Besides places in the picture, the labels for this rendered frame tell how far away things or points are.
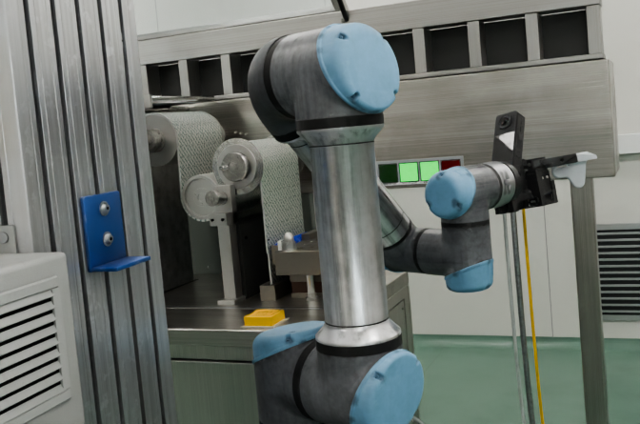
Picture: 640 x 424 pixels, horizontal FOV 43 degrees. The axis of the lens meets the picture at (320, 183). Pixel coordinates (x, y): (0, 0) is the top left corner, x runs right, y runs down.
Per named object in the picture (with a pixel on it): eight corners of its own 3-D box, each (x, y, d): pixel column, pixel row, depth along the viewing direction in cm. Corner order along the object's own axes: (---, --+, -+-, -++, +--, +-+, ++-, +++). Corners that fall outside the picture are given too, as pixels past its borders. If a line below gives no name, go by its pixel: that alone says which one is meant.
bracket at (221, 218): (216, 306, 207) (205, 188, 204) (229, 300, 213) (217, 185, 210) (233, 306, 205) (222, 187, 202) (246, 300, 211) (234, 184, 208)
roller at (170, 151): (136, 168, 221) (130, 117, 220) (186, 161, 244) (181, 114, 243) (179, 164, 216) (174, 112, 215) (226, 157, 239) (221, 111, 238)
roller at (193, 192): (184, 220, 216) (179, 175, 215) (230, 208, 239) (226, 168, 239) (222, 218, 211) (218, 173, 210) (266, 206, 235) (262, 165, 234)
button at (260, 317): (244, 327, 181) (243, 316, 181) (258, 318, 188) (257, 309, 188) (271, 327, 179) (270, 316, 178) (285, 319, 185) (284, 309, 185)
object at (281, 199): (266, 253, 208) (259, 182, 207) (303, 238, 229) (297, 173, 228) (268, 252, 208) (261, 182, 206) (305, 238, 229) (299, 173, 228)
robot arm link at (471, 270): (448, 280, 134) (443, 215, 133) (505, 286, 126) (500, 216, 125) (418, 290, 129) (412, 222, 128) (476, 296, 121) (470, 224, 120)
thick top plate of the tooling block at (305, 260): (275, 275, 203) (273, 252, 203) (334, 248, 240) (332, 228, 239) (334, 274, 197) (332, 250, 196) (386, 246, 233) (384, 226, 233)
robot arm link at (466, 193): (423, 224, 124) (418, 170, 124) (464, 214, 132) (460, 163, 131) (465, 226, 119) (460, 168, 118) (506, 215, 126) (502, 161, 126)
